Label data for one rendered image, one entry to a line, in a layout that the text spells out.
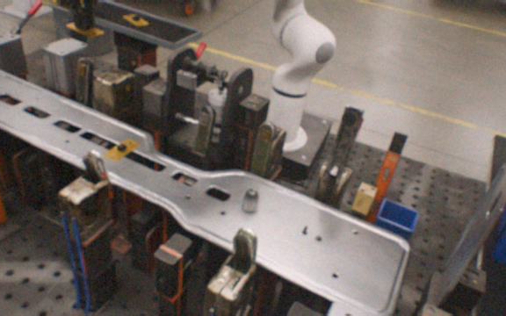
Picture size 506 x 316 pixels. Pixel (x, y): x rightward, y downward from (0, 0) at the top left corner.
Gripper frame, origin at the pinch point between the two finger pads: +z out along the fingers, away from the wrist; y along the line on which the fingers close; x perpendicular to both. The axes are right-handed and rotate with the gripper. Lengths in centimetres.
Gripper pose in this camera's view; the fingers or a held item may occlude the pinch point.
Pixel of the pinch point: (83, 18)
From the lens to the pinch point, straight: 108.3
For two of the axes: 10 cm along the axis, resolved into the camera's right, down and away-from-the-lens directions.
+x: 8.4, 4.1, -3.7
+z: -1.3, 8.0, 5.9
